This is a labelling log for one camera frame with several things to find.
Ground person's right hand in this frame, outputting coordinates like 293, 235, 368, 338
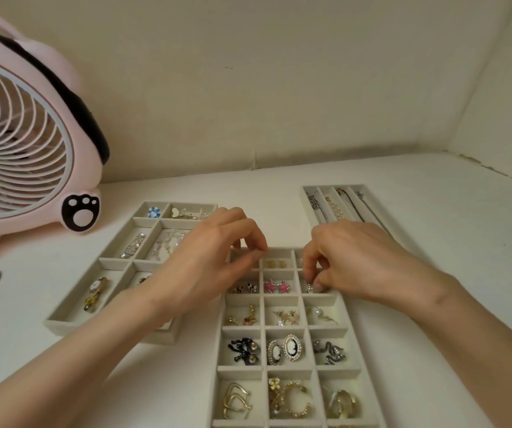
302, 219, 460, 315

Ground person's left hand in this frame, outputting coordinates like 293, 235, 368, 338
142, 207, 269, 324

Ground white pearl bead bracelet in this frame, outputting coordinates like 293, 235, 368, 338
146, 229, 187, 262

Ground silver necklace pink charm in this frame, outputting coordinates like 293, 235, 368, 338
355, 190, 393, 239

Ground brown cord necklace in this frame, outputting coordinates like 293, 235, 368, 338
336, 187, 366, 224

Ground small pearl bead necklace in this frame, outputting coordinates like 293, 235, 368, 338
325, 196, 346, 221

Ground pearl drop earring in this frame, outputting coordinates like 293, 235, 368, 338
311, 307, 338, 325

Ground grey earring grid tray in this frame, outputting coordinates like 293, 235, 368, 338
210, 247, 389, 428

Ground silver chain necklace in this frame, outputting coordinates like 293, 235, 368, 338
305, 193, 328, 224

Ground grey necklace tray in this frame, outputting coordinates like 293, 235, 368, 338
299, 184, 426, 263

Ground black bow earrings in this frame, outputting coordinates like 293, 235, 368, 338
228, 337, 260, 365

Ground pink bow stud earring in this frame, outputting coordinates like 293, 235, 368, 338
273, 310, 300, 327

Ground silver snake earring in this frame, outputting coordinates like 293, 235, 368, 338
312, 339, 346, 365

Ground gold round-faced ring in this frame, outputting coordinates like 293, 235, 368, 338
82, 276, 108, 313

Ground oval cameo earring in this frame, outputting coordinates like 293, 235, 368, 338
267, 339, 284, 367
282, 333, 303, 363

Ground gold heart hoop earring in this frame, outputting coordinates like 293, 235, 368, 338
222, 382, 253, 420

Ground shiny wide hoop earring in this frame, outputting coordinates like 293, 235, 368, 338
322, 386, 360, 420

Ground grey bracelet tray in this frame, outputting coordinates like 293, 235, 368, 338
43, 200, 219, 346

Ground gold chunky hoop earring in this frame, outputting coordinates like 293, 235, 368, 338
278, 382, 314, 418

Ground person's right forearm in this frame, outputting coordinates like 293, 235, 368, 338
416, 276, 512, 428

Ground person's left forearm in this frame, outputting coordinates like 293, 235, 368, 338
0, 285, 172, 428

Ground white table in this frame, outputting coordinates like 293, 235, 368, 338
0, 151, 512, 428

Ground pink animal-shaped desk fan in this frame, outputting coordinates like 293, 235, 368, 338
0, 0, 110, 263

